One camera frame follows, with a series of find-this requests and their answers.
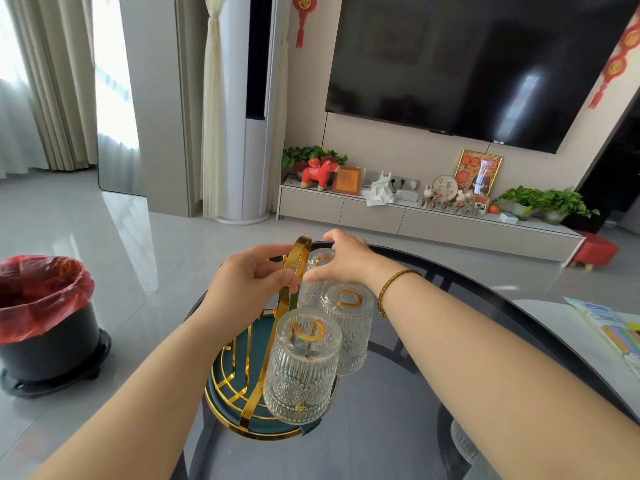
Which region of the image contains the person's left hand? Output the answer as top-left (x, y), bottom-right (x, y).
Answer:
top-left (202, 244), bottom-right (301, 341)

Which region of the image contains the person's right hand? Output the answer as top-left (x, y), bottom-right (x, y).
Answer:
top-left (302, 229), bottom-right (397, 296)

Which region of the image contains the clear ribbed glass cup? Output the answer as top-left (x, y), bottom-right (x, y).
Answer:
top-left (262, 308), bottom-right (344, 426)
top-left (319, 282), bottom-right (376, 377)
top-left (297, 248), bottom-right (337, 310)

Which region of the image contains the gold cup rack teal tray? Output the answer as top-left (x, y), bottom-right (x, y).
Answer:
top-left (204, 236), bottom-right (342, 442)

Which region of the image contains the person's left forearm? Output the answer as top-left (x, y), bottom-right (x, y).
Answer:
top-left (30, 295), bottom-right (273, 480)

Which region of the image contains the person's right forearm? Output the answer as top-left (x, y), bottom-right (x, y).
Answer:
top-left (378, 263), bottom-right (640, 480)

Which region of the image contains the small orange framed picture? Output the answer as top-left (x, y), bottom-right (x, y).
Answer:
top-left (332, 166), bottom-right (363, 196)

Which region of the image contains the crumpled white tissue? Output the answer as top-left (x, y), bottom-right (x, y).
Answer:
top-left (360, 172), bottom-right (396, 207)

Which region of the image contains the red toy horse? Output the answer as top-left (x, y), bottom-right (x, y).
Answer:
top-left (300, 158), bottom-right (340, 192)

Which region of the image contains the long beige television cabinet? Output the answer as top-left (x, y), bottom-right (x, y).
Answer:
top-left (276, 174), bottom-right (586, 268)

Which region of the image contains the row of small figurines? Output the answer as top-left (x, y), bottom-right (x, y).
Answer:
top-left (417, 185), bottom-right (491, 216)

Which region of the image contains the round white decorative plaque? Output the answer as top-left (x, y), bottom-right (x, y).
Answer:
top-left (430, 174), bottom-right (460, 202)

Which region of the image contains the white standing air conditioner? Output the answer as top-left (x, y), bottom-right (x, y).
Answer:
top-left (217, 0), bottom-right (292, 226)

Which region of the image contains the cream tied curtain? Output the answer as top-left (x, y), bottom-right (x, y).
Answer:
top-left (201, 0), bottom-right (229, 220)

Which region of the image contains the gold framed red picture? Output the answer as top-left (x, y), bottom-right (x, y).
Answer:
top-left (453, 149), bottom-right (504, 198)

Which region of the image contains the red plastic bin bag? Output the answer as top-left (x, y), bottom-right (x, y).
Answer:
top-left (0, 255), bottom-right (96, 345)

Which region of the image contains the black wheeled bin base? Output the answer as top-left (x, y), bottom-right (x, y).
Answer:
top-left (0, 328), bottom-right (112, 399)

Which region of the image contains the black round trash bin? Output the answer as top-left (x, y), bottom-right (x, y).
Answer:
top-left (0, 300), bottom-right (101, 383)

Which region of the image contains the green trailing potted plant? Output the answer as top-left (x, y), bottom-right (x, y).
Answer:
top-left (494, 186), bottom-right (601, 226)

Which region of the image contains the red hanging knot ornament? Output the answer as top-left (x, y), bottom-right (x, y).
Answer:
top-left (292, 0), bottom-right (318, 49)

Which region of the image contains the red upholstered footstool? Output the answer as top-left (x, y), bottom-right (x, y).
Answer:
top-left (567, 232), bottom-right (620, 272)

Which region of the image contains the colourful printed booklet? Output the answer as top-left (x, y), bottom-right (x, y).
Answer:
top-left (563, 296), bottom-right (640, 379)

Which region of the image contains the beige pleated curtain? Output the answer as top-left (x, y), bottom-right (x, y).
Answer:
top-left (4, 0), bottom-right (99, 172)

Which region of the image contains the white sheer curtain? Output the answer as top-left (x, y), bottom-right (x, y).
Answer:
top-left (0, 0), bottom-right (51, 180)

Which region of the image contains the gold cord bracelet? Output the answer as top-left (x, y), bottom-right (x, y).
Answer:
top-left (377, 269), bottom-right (424, 318)

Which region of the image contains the large black wall television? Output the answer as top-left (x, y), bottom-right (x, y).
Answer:
top-left (325, 0), bottom-right (640, 155)

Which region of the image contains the red hanging lantern string ornament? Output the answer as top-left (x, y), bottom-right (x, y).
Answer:
top-left (587, 14), bottom-right (640, 110)

